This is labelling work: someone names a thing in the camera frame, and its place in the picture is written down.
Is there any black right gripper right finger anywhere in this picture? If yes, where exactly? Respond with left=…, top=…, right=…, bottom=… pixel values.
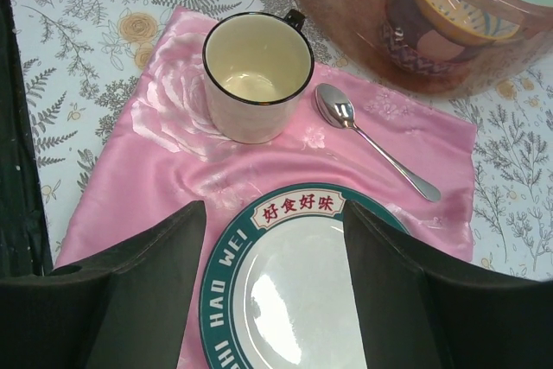
left=343, top=201, right=552, bottom=368

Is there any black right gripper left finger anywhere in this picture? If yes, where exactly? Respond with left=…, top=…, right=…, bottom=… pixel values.
left=1, top=200, right=207, bottom=368

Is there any yellow sun patterned bowl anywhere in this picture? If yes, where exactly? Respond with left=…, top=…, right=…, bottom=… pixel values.
left=415, top=0, right=519, bottom=46

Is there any red patterned bowl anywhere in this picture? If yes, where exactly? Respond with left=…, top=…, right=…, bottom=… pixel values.
left=381, top=20, right=489, bottom=76

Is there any pink translucent plastic bin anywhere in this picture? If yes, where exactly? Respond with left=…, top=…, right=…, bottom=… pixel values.
left=296, top=0, right=552, bottom=95

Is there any green rimmed white plate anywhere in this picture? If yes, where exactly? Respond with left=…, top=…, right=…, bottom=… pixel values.
left=199, top=183, right=403, bottom=368

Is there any pink satin cloth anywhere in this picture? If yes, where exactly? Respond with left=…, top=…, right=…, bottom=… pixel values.
left=54, top=4, right=479, bottom=369

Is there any silver spoon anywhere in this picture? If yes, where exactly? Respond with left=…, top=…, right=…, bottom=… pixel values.
left=315, top=83, right=442, bottom=202

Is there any cream enamel mug black rim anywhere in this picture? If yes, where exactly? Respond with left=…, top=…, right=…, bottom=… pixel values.
left=202, top=10, right=315, bottom=144

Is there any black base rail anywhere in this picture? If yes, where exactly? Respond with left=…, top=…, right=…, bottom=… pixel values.
left=1, top=0, right=53, bottom=278

